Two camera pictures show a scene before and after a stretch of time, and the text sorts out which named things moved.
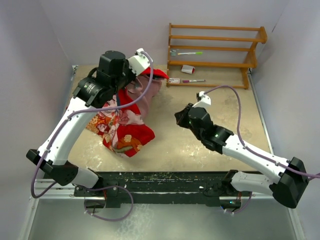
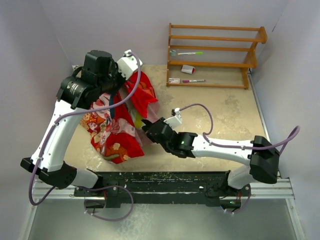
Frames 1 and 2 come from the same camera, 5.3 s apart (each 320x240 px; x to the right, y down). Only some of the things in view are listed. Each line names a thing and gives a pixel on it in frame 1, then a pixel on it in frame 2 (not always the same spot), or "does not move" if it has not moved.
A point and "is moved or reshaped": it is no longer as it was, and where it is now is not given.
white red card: (174, 80) does not move
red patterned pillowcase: (119, 123) is moved or reshaped
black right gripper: (181, 116) -> (145, 129)
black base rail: (120, 189) does not move
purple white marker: (194, 80) does not move
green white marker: (199, 53) does not move
